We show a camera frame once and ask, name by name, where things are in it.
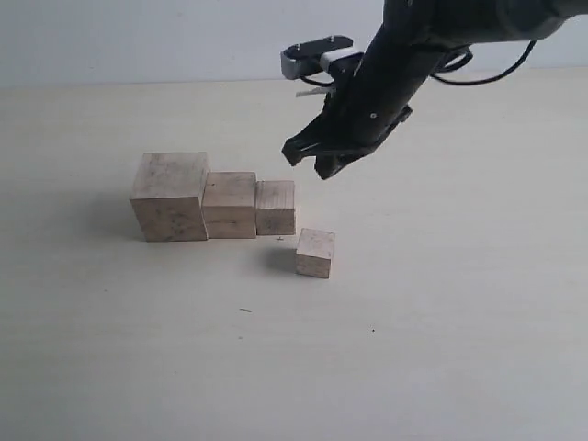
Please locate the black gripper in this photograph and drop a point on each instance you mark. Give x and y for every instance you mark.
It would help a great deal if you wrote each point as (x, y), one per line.
(357, 117)

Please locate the third largest wooden cube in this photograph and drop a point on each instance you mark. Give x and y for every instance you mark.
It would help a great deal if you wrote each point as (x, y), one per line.
(275, 212)

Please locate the smallest wooden cube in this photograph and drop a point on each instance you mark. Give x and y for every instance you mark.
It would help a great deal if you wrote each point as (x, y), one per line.
(314, 253)

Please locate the second largest wooden cube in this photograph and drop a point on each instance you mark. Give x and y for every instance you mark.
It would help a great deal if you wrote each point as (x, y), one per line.
(229, 205)

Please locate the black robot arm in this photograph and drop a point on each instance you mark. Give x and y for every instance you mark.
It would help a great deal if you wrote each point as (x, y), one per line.
(426, 39)

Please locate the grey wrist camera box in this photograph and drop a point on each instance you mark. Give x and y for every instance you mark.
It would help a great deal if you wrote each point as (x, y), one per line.
(315, 56)

